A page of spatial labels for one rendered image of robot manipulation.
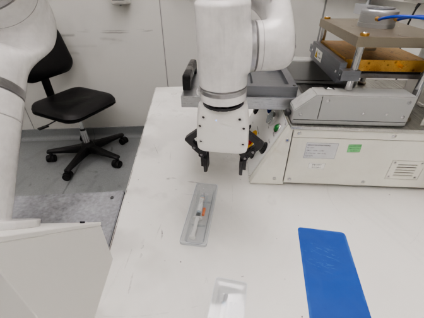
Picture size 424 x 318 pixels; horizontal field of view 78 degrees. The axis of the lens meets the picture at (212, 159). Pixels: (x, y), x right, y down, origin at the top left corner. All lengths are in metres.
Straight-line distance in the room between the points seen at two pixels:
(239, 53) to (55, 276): 0.39
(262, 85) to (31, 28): 0.46
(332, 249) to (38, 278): 0.50
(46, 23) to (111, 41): 1.69
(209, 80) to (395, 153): 0.49
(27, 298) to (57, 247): 0.07
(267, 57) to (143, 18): 1.80
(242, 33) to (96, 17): 1.90
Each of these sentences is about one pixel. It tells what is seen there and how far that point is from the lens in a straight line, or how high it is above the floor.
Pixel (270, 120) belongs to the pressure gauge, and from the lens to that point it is 0.72.
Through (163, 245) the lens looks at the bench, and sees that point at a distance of 0.58.
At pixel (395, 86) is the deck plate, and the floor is 0.93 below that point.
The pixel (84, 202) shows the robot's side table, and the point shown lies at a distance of 0.73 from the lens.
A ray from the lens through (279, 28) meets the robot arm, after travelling 0.44.
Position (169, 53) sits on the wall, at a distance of 2.21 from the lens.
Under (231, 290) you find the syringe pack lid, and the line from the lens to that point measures 0.50.
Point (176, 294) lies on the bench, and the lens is 0.52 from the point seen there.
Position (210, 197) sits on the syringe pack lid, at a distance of 0.64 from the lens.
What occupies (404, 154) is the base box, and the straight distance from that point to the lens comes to 0.77.
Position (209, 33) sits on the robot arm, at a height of 1.14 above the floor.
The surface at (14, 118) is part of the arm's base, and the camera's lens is 0.47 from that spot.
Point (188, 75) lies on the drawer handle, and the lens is 0.68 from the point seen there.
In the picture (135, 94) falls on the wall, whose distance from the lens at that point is 2.35.
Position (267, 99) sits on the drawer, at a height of 0.97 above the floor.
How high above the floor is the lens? 1.21
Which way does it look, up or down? 35 degrees down
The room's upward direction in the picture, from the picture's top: straight up
